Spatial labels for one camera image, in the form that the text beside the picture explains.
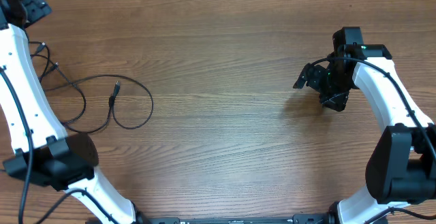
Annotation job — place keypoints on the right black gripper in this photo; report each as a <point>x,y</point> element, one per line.
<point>337,101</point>

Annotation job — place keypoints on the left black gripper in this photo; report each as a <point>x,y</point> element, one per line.
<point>35,5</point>

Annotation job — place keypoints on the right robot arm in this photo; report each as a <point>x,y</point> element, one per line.
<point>401,169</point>

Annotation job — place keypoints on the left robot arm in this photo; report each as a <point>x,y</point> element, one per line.
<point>44,153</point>

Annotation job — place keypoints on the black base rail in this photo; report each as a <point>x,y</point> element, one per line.
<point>238,220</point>

